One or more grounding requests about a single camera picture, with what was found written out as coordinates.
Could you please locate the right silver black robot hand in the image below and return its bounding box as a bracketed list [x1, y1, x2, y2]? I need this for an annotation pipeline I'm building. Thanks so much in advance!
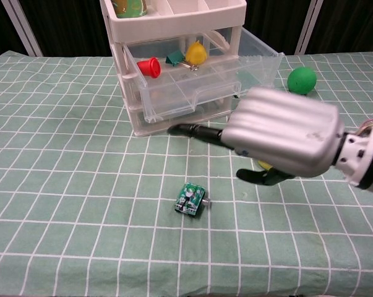
[167, 87, 345, 186]

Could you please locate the clear plastic drawer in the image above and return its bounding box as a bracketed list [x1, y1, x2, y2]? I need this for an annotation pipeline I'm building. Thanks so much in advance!
[123, 27, 285, 124]
[132, 98, 235, 134]

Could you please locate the green circuit board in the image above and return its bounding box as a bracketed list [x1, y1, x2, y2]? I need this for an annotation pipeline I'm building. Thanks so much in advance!
[173, 182, 212, 217]

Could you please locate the white plastic compartment tray stack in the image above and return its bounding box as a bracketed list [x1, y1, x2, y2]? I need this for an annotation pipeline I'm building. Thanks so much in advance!
[100, 0, 247, 139]

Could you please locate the green ball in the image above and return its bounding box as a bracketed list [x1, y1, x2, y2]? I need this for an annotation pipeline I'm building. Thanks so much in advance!
[286, 66, 317, 96]

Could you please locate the dark partition panel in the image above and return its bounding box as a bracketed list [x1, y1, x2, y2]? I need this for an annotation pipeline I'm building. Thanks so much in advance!
[17, 0, 116, 58]
[244, 0, 311, 56]
[306, 0, 373, 54]
[0, 0, 25, 62]

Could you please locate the yellow plastic toy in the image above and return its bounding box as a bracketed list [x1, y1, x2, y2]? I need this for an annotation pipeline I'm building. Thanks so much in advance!
[185, 39, 208, 66]

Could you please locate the green binder clip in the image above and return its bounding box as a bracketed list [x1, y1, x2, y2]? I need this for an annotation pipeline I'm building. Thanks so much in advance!
[165, 51, 200, 72]

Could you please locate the red plastic cup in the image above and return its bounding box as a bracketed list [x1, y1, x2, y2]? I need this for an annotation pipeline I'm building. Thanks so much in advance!
[136, 57, 161, 79]

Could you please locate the green yellow round toy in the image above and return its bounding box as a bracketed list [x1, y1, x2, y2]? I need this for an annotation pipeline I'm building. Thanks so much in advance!
[111, 0, 150, 19]

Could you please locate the green checked tablecloth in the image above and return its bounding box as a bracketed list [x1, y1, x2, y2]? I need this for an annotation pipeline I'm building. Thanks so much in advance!
[0, 51, 373, 297]

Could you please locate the yellow ring disc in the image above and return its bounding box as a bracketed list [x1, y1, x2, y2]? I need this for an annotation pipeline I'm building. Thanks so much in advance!
[256, 159, 275, 171]

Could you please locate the white partition frame post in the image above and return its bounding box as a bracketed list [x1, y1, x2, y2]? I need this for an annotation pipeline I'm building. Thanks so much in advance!
[295, 0, 325, 56]
[5, 0, 42, 57]

